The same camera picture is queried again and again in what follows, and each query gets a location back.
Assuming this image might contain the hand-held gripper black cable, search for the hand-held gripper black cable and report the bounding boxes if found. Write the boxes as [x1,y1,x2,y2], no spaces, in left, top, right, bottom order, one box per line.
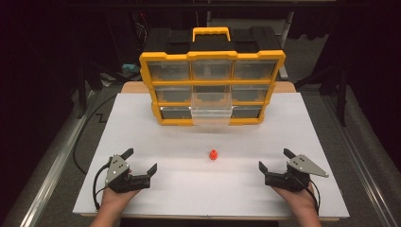
[296,172,322,217]
[92,164,112,212]

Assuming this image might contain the long black floor cable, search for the long black floor cable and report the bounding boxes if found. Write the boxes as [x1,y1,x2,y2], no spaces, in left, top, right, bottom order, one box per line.
[72,94,118,175]

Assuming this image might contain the right hand-held gripper black cable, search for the right hand-held gripper black cable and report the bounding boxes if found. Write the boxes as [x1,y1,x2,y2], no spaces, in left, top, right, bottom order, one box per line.
[296,172,322,217]

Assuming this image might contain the black metal stand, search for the black metal stand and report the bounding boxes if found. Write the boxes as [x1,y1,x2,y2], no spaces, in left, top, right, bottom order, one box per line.
[75,61,105,120]
[294,64,349,128]

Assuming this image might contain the left hand-held gripper black cable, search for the left hand-held gripper black cable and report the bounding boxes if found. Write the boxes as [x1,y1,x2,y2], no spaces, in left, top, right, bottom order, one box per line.
[92,164,112,212]

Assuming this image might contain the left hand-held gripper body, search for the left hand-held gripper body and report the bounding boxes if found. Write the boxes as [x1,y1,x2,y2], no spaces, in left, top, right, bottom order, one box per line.
[104,153,152,194]

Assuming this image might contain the person's left hand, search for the person's left hand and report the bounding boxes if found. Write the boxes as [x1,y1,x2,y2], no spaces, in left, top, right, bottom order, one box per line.
[99,169,142,212]

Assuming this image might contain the set of clear drawers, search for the set of clear drawers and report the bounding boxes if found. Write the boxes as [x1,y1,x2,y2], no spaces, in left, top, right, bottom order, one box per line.
[147,59,278,120]

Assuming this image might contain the yellow and black organizer cabinet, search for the yellow and black organizer cabinet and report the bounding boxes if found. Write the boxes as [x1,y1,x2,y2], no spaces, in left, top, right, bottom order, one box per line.
[138,26,287,128]

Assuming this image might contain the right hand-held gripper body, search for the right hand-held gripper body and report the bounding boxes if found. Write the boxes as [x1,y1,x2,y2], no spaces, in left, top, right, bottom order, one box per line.
[264,153,330,193]

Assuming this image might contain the person's right hand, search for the person's right hand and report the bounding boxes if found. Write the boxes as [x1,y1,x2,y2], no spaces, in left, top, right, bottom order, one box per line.
[271,182,318,213]

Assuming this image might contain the clear plastic organizer drawer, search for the clear plastic organizer drawer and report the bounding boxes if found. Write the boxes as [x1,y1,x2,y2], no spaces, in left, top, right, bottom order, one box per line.
[190,84,234,127]

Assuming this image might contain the teal object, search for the teal object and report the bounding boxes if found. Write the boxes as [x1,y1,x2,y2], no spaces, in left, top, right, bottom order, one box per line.
[121,63,141,75]

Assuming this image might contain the silver metal floor rail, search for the silver metal floor rail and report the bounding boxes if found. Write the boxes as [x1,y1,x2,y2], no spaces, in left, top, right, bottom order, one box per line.
[320,94,401,227]
[1,89,96,227]

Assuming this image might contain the grey metal leg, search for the grey metal leg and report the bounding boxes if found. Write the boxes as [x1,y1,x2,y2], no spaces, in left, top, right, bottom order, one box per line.
[277,10,296,81]

